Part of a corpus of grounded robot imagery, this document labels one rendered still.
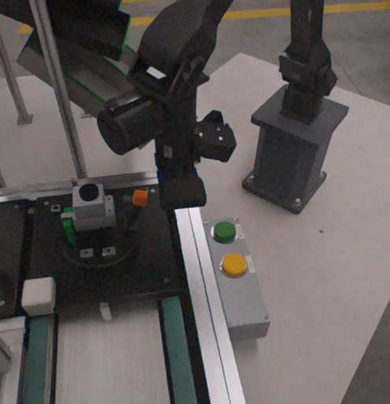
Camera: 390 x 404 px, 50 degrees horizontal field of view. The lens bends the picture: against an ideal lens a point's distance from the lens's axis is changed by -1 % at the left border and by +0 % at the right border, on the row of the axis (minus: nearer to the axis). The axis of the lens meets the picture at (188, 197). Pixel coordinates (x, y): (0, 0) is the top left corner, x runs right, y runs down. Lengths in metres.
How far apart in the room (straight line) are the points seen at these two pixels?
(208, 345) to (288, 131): 0.41
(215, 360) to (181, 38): 0.43
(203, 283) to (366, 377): 1.15
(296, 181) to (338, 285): 0.22
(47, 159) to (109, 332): 0.52
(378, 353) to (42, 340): 1.38
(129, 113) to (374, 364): 1.49
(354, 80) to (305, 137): 2.35
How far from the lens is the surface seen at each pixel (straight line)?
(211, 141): 0.58
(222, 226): 0.75
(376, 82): 3.17
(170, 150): 0.57
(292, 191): 0.92
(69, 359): 0.71
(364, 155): 1.13
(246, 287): 0.70
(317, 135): 0.82
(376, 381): 1.78
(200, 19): 0.50
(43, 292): 0.69
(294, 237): 0.90
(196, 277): 0.70
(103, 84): 0.92
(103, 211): 0.66
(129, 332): 0.71
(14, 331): 0.71
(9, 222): 0.82
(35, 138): 1.16
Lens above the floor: 1.56
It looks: 48 degrees down
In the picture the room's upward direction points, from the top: straight up
